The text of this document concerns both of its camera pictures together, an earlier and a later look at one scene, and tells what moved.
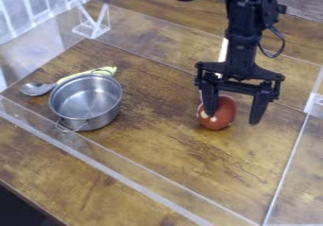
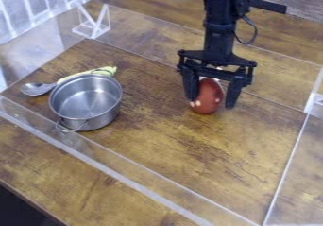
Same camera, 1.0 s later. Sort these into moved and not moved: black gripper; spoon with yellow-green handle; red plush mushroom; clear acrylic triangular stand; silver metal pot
Moved: black gripper; red plush mushroom
Not moved: spoon with yellow-green handle; clear acrylic triangular stand; silver metal pot
